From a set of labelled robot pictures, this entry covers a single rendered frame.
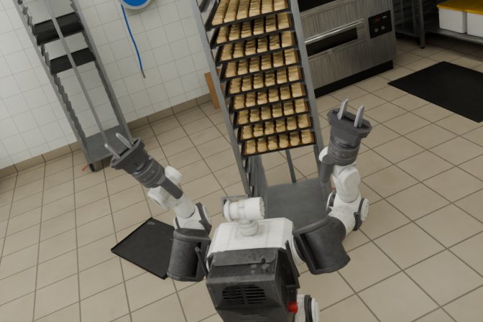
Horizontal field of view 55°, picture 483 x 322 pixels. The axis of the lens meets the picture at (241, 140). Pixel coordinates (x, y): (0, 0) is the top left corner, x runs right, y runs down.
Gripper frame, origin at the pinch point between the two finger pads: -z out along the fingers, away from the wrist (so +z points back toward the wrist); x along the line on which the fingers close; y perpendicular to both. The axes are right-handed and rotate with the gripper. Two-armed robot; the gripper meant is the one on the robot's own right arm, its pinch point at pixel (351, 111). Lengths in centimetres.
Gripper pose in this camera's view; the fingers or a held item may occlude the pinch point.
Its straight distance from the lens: 129.3
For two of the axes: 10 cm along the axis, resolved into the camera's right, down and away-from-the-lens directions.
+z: 0.1, 6.7, 7.4
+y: 6.0, -6.0, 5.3
